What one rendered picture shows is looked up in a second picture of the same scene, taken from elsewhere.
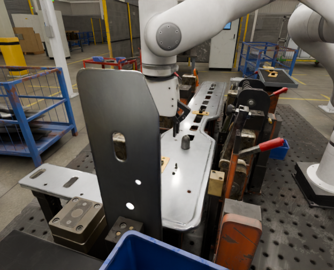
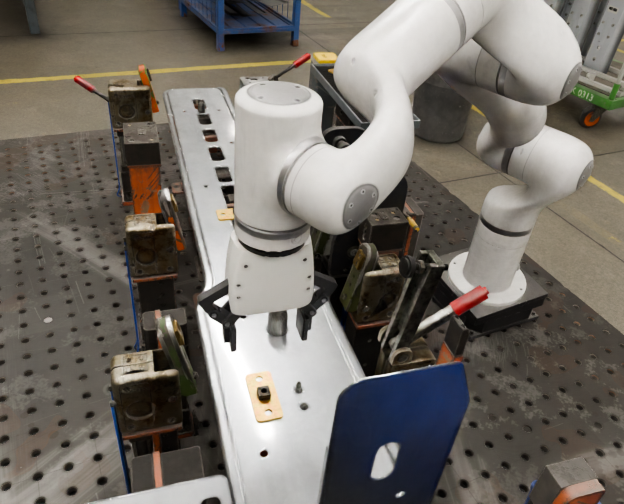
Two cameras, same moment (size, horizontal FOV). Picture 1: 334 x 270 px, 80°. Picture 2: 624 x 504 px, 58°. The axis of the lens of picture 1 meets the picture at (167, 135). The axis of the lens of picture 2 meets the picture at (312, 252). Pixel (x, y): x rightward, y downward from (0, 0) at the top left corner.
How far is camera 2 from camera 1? 0.40 m
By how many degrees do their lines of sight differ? 33
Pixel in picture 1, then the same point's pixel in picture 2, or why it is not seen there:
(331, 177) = (491, 279)
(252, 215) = (586, 475)
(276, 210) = not seen: hidden behind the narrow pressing
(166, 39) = (357, 213)
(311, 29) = (483, 75)
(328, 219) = (500, 353)
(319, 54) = (482, 100)
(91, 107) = (352, 427)
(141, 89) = (454, 381)
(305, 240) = (487, 405)
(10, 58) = not seen: outside the picture
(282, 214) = not seen: hidden behind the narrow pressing
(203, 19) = (406, 158)
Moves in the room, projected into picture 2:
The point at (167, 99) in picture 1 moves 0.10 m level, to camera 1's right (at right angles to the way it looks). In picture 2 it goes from (299, 280) to (366, 255)
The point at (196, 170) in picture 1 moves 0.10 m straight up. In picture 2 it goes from (339, 379) to (347, 330)
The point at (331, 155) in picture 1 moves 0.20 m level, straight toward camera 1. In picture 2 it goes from (489, 245) to (496, 301)
